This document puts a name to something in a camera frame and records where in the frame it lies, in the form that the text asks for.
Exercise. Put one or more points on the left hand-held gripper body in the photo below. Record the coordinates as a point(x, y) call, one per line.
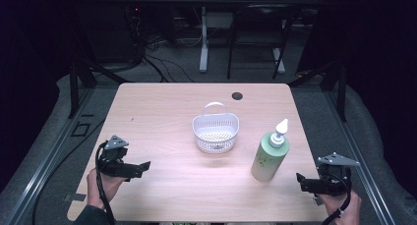
point(113, 159)

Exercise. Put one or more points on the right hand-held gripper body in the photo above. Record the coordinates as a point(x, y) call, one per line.
point(334, 182)

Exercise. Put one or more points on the person's left hand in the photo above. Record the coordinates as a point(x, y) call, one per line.
point(111, 185)

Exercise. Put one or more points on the person's right hand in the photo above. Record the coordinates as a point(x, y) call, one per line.
point(347, 212)

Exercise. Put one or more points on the green pump bottle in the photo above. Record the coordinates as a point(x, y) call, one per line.
point(268, 159)

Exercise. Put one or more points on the grey tape strip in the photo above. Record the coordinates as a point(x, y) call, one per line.
point(74, 197)

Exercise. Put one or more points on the white plastic basket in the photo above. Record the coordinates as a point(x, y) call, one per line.
point(215, 133)

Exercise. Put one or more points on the black table grommet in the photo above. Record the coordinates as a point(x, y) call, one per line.
point(237, 96)

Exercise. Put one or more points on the dark equipment rack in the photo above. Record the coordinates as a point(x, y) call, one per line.
point(108, 28)

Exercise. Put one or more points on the black chair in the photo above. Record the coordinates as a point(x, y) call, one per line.
point(259, 25)

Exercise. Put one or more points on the aluminium floor rail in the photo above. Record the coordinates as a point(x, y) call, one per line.
point(357, 153)
point(49, 156)

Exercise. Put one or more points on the black metal frame stand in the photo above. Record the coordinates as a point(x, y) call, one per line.
point(74, 87)
point(341, 87)

